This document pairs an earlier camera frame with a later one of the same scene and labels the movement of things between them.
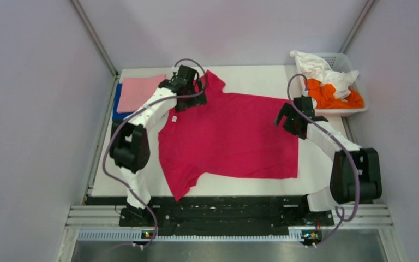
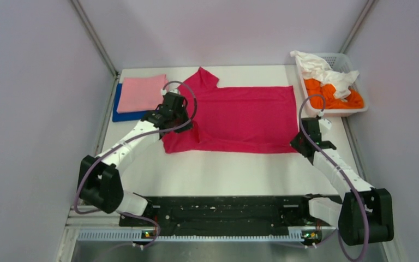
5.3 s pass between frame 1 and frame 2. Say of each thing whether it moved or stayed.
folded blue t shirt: stayed
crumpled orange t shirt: stayed
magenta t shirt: moved
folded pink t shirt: stayed
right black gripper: moved
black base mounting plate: stayed
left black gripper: moved
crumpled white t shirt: stayed
